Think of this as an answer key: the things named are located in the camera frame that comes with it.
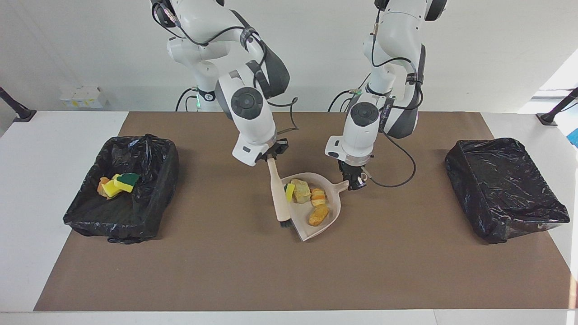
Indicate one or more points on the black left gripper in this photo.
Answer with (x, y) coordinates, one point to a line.
(354, 167)

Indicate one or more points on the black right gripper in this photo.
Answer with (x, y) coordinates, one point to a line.
(276, 149)

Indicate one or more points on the beige hand brush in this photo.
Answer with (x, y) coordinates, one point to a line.
(276, 189)

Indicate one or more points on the yellow green sponge piece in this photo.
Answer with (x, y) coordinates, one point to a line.
(110, 189)
(127, 181)
(290, 192)

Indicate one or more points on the orange striped croissant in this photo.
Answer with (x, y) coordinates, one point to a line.
(318, 197)

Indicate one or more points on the pale beige bread chunk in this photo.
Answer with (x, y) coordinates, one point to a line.
(301, 190)

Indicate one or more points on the brown oval bread roll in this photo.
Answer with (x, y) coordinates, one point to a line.
(318, 215)

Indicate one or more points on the beige plastic dustpan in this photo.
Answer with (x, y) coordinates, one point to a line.
(301, 223)

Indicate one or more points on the beige orange bread slice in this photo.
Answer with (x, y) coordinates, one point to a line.
(102, 187)

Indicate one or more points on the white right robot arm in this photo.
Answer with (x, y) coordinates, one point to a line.
(253, 122)

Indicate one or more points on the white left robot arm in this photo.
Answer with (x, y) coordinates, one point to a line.
(361, 131)

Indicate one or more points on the bin with smooth black bag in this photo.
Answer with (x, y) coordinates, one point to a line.
(501, 189)

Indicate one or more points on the bin with knotted black bag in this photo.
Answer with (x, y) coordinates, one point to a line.
(135, 216)

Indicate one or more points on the brown table mat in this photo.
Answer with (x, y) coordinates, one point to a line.
(226, 280)

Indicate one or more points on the black pole stand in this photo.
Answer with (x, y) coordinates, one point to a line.
(553, 115)
(20, 113)

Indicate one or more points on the blue box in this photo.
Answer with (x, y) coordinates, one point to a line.
(574, 137)

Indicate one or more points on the white wall socket boxes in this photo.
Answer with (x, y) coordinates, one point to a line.
(83, 97)

